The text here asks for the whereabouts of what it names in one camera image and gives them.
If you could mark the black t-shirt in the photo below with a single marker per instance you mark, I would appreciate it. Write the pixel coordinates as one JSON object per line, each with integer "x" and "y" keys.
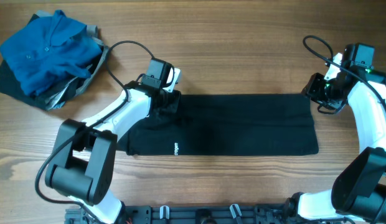
{"x": 226, "y": 125}

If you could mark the grey folded garment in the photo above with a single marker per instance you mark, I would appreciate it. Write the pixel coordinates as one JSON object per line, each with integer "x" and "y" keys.
{"x": 61, "y": 92}

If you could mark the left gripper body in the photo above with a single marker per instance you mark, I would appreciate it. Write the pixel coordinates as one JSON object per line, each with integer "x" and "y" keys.
{"x": 170, "y": 99}

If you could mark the blue polo shirt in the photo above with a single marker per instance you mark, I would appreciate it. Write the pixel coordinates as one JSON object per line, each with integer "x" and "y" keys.
{"x": 48, "y": 50}

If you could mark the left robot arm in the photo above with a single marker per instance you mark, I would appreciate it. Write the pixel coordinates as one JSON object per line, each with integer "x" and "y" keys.
{"x": 81, "y": 164}

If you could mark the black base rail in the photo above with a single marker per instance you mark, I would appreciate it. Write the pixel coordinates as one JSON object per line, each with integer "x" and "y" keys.
{"x": 258, "y": 214}

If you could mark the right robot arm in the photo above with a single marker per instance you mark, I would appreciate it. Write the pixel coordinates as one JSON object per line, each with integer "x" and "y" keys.
{"x": 357, "y": 193}

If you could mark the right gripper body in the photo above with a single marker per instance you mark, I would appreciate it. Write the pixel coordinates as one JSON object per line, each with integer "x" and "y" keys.
{"x": 322, "y": 90}

